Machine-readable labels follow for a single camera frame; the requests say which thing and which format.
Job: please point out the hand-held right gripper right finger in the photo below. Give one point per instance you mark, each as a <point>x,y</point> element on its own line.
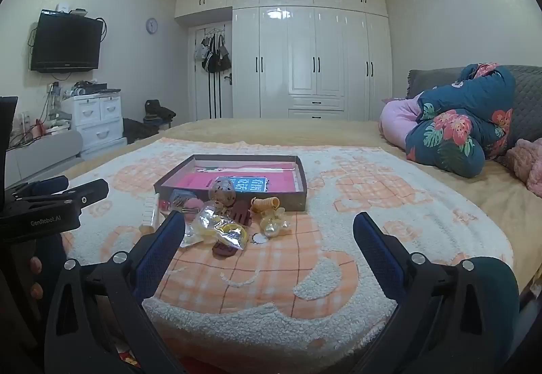
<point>377,251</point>

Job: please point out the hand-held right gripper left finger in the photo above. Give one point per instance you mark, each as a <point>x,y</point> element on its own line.
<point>161,251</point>

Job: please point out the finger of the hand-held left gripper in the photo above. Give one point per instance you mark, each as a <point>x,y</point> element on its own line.
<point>46,184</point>
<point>91,190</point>

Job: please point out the white hair clip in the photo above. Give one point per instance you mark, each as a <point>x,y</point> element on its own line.
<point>149,213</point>

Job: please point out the small blue box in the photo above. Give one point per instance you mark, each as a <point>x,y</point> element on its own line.
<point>178,197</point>

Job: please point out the plastic bag of yellow rings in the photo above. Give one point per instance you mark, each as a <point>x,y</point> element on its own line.
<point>224,232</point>

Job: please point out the maroon hair clip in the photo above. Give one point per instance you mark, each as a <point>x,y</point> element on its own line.
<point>240,215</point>

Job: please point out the shallow cardboard box pink lining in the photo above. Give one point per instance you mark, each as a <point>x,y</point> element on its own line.
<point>292,198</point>

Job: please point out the clear yellow flower hair clip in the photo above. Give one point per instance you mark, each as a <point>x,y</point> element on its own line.
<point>273,223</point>

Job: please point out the person's left hand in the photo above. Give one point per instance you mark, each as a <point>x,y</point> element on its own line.
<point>36,264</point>

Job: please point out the grey bench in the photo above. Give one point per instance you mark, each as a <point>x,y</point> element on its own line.
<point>46,149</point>

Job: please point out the orange and white printed blanket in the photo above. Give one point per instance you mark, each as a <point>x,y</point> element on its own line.
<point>338,196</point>

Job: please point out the white drawer cabinet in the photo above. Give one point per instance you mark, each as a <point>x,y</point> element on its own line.
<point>101,120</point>

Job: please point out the dark bag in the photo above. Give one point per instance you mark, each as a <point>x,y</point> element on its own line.
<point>137,130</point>

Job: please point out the dark chair with clothes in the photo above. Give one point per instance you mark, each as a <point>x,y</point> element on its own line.
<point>159,113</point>

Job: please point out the black electronic box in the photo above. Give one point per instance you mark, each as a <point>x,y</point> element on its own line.
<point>103,88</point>

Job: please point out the pink quilt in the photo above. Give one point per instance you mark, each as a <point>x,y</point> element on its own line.
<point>396,120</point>

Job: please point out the black flat screen television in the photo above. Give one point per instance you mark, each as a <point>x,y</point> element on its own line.
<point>65,41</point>

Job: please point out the white room door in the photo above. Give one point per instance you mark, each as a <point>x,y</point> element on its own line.
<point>199,94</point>

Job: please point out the floral blue quilt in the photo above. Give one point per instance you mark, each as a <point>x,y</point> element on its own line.
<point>457,124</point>

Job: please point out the tan bed sheet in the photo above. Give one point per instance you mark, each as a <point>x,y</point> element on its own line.
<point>275,130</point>

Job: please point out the pink fluffy cloth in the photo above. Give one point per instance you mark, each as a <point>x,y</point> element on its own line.
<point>527,162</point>

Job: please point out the white router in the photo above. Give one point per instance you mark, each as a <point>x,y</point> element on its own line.
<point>62,7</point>

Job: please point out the hanging bags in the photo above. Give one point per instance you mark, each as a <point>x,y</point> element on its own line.
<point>214,54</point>

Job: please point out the white glossy wardrobe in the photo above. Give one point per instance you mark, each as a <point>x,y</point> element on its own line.
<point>313,52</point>

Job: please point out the round wall clock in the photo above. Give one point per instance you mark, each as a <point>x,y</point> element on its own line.
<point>151,25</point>

